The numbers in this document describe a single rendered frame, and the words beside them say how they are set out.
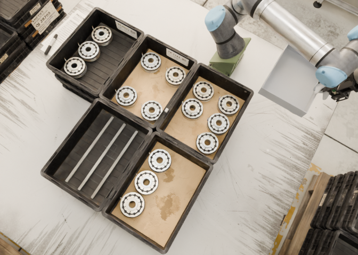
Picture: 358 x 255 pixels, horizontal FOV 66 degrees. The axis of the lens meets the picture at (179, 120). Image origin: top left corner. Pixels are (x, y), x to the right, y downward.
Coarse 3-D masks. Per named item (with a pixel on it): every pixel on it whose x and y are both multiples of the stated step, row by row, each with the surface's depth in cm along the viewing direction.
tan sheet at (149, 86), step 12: (168, 60) 143; (132, 72) 140; (144, 72) 140; (156, 72) 141; (132, 84) 138; (144, 84) 138; (156, 84) 138; (144, 96) 136; (156, 96) 136; (168, 96) 137; (132, 108) 134
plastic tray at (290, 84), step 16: (288, 48) 123; (288, 64) 121; (304, 64) 121; (272, 80) 118; (288, 80) 118; (304, 80) 118; (272, 96) 112; (288, 96) 115; (304, 96) 116; (304, 112) 109
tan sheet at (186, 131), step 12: (192, 96) 137; (216, 96) 138; (180, 108) 135; (192, 108) 135; (204, 108) 135; (216, 108) 136; (240, 108) 136; (180, 120) 133; (204, 120) 133; (168, 132) 130; (180, 132) 131; (192, 132) 131; (192, 144) 129
